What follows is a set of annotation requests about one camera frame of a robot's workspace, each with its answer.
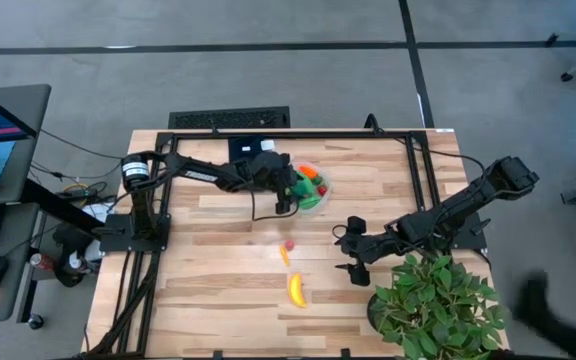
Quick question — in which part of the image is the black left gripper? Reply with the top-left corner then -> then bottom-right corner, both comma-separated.
241,151 -> 303,215

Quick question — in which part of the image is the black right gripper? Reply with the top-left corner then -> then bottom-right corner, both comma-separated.
335,215 -> 405,287

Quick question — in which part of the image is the dark green toy pepper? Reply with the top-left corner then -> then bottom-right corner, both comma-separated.
291,176 -> 319,200

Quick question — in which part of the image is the yellow toy banana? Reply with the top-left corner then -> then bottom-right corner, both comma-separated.
288,273 -> 309,309

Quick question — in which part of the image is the clear plastic tupperware container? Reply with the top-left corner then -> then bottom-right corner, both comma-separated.
290,159 -> 333,215

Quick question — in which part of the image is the dark navy folded cloth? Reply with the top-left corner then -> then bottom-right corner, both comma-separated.
227,135 -> 269,164

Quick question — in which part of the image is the black floor vent grille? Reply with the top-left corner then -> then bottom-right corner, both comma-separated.
168,106 -> 292,130

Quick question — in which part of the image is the green potted plant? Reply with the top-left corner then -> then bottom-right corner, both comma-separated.
366,252 -> 507,360

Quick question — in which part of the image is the black support bar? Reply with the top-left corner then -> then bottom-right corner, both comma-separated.
20,178 -> 104,236

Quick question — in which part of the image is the black round stand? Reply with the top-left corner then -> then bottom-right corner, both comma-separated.
51,223 -> 100,289

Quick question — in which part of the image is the red soda can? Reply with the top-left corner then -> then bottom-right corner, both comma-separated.
29,252 -> 55,272

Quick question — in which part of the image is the grey desk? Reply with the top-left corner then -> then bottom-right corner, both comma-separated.
0,83 -> 53,325

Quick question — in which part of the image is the black metal table frame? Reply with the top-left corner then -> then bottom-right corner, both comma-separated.
87,127 -> 514,360

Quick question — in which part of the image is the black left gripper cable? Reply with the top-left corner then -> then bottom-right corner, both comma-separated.
250,179 -> 302,223

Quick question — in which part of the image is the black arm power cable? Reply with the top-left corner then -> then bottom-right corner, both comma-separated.
411,143 -> 487,177

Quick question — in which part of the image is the thin black floor cable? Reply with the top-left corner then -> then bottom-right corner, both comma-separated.
39,128 -> 127,162

